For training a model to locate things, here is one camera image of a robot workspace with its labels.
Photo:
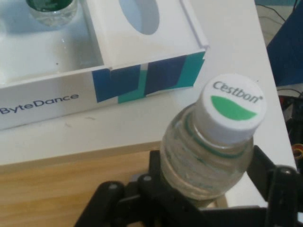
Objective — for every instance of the clear water bottle green label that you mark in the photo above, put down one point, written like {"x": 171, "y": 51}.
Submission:
{"x": 52, "y": 16}
{"x": 206, "y": 160}

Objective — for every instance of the dark blue panel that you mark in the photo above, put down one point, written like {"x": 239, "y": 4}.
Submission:
{"x": 288, "y": 47}

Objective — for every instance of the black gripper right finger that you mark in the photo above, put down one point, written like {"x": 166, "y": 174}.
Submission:
{"x": 284, "y": 194}

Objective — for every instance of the white blue cardboard box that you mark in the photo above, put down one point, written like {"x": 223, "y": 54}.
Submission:
{"x": 47, "y": 104}

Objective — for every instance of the wooden tray with white rim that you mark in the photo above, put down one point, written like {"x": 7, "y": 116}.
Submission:
{"x": 59, "y": 184}

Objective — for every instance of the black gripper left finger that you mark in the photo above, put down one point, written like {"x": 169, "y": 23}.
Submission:
{"x": 132, "y": 205}

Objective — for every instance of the dark electronic equipment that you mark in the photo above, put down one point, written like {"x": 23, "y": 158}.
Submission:
{"x": 294, "y": 118}

